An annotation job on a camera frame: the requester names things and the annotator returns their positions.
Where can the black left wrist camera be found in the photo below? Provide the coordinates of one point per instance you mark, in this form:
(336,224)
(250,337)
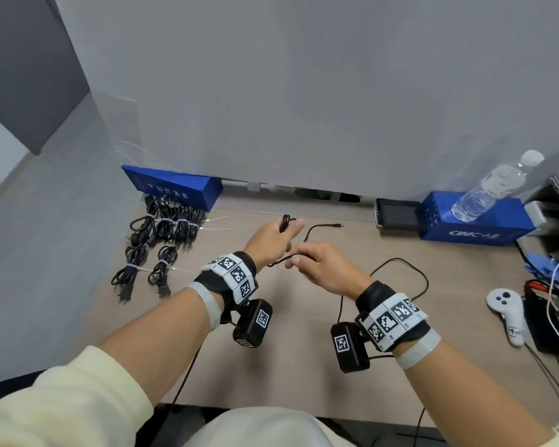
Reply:
(254,323)

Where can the person's left forearm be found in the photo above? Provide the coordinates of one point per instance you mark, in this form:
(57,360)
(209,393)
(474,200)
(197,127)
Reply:
(144,353)

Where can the blue rectangular box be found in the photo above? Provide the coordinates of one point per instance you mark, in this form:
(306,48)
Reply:
(484,232)

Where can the grey metal rack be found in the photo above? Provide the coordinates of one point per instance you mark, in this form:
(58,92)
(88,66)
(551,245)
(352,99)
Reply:
(554,214)

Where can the person's right hand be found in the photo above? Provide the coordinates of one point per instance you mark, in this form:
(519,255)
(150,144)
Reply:
(330,270)

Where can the blue triangular box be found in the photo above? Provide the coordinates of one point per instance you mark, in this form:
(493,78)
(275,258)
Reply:
(177,188)

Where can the black office chair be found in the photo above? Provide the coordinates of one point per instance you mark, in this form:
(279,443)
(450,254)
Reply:
(181,419)

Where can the clear plastic water bottle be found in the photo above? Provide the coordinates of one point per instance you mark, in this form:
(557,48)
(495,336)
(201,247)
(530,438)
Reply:
(480,200)

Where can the black power adapter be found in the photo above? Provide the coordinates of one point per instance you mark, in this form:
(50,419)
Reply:
(545,330)

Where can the person's cream sweater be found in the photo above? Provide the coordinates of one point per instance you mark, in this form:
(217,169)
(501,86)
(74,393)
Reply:
(261,430)

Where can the person's left hand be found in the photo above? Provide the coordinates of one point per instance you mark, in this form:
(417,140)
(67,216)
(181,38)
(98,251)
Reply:
(270,242)

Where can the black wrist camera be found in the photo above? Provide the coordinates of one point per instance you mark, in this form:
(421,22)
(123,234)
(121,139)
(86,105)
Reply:
(254,323)
(349,349)

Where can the grey right wristband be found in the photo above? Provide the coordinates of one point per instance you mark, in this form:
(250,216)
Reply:
(417,351)

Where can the white game controller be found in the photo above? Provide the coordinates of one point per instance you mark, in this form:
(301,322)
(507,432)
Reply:
(503,302)

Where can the blue plastic item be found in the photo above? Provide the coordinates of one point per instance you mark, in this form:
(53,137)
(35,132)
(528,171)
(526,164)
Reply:
(542,267)

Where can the person's right forearm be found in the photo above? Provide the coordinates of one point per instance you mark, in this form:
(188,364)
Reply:
(470,395)

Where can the grey left wristband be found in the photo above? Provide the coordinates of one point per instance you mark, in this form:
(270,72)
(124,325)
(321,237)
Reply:
(207,304)

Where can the light wooden table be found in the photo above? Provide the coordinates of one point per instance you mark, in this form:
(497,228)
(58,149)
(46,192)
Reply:
(284,367)

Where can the grey desk clamp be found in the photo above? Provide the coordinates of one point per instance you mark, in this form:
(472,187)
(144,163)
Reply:
(253,187)

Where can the small black screen device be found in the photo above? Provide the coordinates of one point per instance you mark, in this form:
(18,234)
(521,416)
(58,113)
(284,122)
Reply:
(398,215)

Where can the grey door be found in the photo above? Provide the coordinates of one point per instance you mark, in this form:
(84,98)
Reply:
(28,65)

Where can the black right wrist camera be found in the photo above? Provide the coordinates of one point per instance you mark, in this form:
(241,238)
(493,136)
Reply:
(349,349)

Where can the grey wristband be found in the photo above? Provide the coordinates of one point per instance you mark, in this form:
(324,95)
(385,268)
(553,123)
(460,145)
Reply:
(417,351)
(207,304)

